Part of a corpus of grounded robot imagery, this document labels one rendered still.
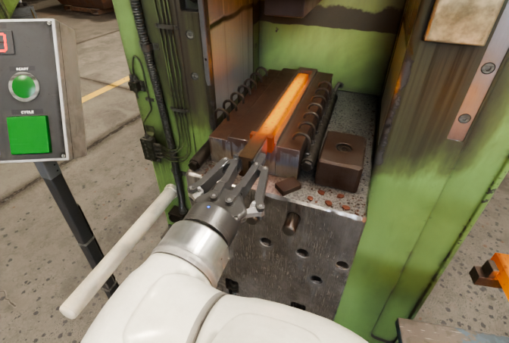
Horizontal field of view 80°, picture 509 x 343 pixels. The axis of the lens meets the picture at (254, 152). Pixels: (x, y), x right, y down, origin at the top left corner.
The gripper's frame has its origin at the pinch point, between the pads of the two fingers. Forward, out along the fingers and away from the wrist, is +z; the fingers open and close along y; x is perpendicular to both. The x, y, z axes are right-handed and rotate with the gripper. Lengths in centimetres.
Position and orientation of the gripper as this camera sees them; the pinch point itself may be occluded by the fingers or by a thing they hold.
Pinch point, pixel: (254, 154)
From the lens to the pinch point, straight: 56.5
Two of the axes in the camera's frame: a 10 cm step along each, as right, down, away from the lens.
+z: 3.5, -5.7, 7.4
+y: 9.4, 2.1, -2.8
